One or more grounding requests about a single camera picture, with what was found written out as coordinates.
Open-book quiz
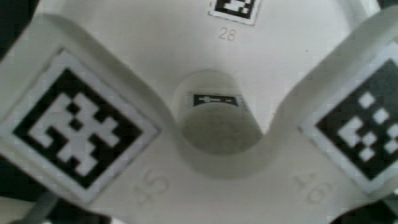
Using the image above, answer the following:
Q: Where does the white cylindrical table leg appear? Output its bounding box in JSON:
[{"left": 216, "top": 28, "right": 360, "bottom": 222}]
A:
[{"left": 182, "top": 93, "right": 262, "bottom": 155}]

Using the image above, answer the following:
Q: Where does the white cross-shaped table base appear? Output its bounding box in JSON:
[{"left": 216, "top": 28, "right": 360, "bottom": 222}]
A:
[{"left": 0, "top": 7, "right": 398, "bottom": 224}]

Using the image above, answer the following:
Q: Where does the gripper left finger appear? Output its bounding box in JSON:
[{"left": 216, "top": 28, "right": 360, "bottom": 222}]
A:
[{"left": 11, "top": 192, "right": 113, "bottom": 224}]

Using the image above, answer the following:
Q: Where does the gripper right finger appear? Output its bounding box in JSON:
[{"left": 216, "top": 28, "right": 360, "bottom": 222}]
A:
[{"left": 331, "top": 197, "right": 398, "bottom": 224}]

